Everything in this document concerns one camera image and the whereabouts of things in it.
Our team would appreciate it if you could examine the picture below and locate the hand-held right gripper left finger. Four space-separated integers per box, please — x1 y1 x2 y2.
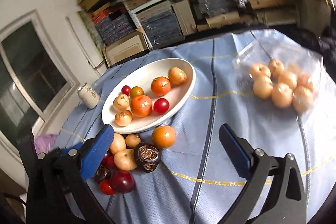
26 124 115 224

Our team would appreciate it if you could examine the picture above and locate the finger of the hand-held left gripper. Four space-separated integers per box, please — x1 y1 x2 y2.
49 143 84 159

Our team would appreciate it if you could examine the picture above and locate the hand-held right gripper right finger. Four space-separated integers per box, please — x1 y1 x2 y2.
219 123 307 224

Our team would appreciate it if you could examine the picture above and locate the dark red plum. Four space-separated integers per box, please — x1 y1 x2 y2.
102 150 118 169
110 170 135 194

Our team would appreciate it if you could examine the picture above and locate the small dark water chestnut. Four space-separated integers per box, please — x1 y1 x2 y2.
94 164 112 184

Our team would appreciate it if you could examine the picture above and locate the small yellow round fruit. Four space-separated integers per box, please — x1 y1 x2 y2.
125 134 141 149

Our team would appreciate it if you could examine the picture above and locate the spotted yellow fruit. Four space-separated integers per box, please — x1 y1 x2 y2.
115 109 133 127
113 94 131 111

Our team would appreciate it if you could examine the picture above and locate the large dark water chestnut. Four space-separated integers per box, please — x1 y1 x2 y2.
133 142 161 172

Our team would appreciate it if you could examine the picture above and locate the large orange mandarin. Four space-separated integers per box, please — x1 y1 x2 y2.
130 94 153 118

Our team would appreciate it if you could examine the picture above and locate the yellow-orange tomato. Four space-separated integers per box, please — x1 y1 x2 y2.
152 125 176 149
130 86 145 98

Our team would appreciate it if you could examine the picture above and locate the red cherry tomato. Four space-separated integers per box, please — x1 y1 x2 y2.
153 98 170 114

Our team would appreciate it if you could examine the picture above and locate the small orange mandarin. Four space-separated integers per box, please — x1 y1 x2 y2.
151 76 172 97

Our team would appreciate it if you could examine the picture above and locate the white oval plate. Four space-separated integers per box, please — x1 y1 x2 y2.
101 58 196 134

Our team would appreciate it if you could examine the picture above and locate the group of pale round fruits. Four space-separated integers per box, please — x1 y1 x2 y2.
249 59 314 113

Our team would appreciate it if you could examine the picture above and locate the purple plastic bag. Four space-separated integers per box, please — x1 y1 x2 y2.
34 134 58 155

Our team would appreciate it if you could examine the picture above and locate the pale beverage can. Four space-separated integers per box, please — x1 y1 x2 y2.
77 83 100 109

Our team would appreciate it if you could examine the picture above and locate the dark glass window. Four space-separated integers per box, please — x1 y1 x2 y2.
0 10 79 140

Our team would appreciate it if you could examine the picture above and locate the open cardboard box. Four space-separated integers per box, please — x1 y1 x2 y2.
102 30 150 68

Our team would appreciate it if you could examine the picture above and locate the clear plastic clamshell box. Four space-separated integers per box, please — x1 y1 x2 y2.
232 40 326 119

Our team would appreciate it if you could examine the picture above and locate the stack of blue floral boxes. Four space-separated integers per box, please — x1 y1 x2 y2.
92 6 137 46

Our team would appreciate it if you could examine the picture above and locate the black cloth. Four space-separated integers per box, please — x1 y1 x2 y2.
315 25 336 56

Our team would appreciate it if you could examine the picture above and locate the white metal shelf rack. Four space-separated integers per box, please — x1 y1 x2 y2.
100 0 302 51

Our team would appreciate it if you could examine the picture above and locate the white wall pipe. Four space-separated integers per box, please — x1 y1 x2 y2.
66 15 104 69

